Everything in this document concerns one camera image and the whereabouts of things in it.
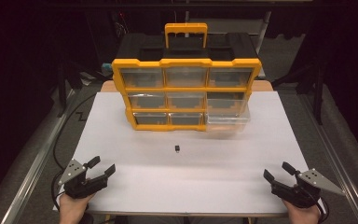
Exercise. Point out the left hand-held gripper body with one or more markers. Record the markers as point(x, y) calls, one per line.
point(80, 183)

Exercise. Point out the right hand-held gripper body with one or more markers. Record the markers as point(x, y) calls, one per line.
point(304, 189)

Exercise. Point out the clear plastic drawer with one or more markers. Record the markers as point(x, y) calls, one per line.
point(228, 119)

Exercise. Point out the small black adapter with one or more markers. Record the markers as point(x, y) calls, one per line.
point(177, 148)

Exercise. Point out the person's right hand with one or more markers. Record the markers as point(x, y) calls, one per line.
point(303, 214)

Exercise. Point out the person's left hand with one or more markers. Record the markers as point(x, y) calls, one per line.
point(73, 209)

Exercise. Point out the black stand leg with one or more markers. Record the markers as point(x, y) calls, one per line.
point(318, 93)
point(62, 87)

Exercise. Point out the small teal object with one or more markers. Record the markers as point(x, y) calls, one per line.
point(106, 68)

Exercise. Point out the yellow and black organizer cabinet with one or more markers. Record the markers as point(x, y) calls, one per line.
point(185, 63)

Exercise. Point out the aluminium rail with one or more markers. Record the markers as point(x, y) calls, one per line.
point(332, 155)
point(34, 168)

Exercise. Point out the grey metal stand post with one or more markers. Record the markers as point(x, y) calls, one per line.
point(263, 29)

